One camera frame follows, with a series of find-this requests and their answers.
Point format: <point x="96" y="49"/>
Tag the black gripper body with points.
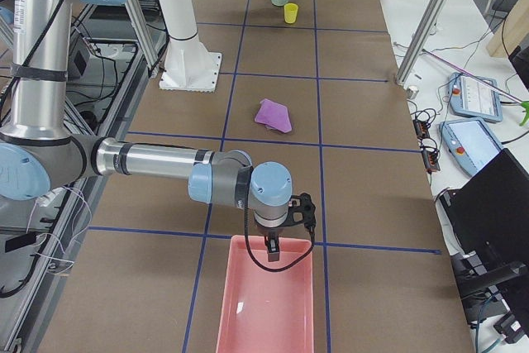
<point x="269" y="232"/>

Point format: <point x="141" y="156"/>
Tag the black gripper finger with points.
<point x="273" y="250"/>

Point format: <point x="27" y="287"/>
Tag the yellow plastic cup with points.
<point x="290" y="13"/>

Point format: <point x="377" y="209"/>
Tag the purple cloth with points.
<point x="274" y="116"/>

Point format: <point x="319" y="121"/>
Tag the pink plastic bin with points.
<point x="264" y="311"/>

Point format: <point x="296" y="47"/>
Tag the black laptop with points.
<point x="489" y="214"/>

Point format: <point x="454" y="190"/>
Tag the near blue teach pendant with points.
<point x="471" y="143"/>

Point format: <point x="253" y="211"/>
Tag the blue teach pendant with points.
<point x="469" y="98"/>
<point x="471" y="143"/>

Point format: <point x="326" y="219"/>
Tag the far blue teach pendant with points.
<point x="469" y="98"/>

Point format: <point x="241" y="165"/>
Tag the grabber reaching stick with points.
<point x="518" y="101"/>

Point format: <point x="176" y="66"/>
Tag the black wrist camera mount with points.
<point x="301" y="211"/>

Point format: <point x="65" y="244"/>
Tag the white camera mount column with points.
<point x="188" y="65"/>

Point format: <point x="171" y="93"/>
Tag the aluminium frame post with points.
<point x="419" y="39"/>

